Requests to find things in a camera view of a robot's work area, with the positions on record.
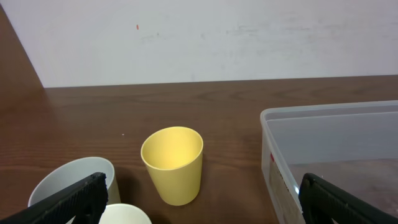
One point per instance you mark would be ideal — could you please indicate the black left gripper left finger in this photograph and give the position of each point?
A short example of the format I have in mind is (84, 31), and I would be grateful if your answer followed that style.
(82, 202)

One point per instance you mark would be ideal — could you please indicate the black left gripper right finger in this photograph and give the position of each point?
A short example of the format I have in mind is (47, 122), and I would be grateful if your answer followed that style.
(323, 202)

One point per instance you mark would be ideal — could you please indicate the grey plastic cup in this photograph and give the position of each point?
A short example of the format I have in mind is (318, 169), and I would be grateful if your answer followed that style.
(74, 171)

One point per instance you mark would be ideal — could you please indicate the pale green plastic cup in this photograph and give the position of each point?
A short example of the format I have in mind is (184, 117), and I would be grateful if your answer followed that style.
(121, 213)

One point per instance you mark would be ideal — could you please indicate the yellow plastic cup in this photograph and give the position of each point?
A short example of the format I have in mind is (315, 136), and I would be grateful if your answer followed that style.
(173, 157)

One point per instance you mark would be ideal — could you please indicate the clear plastic container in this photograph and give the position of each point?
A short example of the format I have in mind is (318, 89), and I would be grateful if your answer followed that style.
(351, 145)

